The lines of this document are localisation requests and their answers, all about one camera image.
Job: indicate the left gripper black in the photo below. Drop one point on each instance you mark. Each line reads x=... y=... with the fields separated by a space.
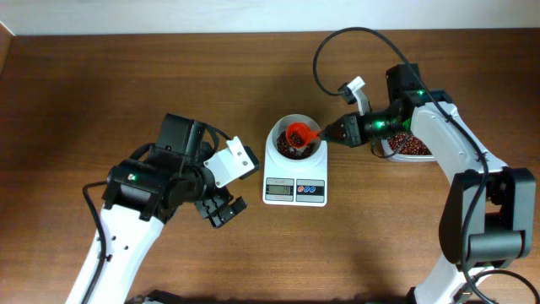
x=208 y=209

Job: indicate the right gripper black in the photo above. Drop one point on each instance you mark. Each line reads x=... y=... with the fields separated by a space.
x=356 y=129

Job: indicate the orange measuring scoop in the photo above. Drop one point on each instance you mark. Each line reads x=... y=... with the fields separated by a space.
x=300 y=134

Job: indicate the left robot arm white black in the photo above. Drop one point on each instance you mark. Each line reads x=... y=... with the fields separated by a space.
x=143 y=192

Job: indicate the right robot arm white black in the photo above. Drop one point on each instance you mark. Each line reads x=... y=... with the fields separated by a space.
x=489 y=212

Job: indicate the white digital kitchen scale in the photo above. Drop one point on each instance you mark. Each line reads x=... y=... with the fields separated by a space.
x=295 y=184

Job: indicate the red beans in bowl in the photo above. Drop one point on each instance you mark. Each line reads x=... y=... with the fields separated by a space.
x=290 y=152

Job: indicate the white round bowl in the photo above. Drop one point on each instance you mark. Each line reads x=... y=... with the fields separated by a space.
x=318 y=153

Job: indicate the clear plastic bean container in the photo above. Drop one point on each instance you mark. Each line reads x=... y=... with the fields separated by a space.
x=394 y=156

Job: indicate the red adzuki beans in container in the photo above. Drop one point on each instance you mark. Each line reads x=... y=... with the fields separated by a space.
x=406 y=144

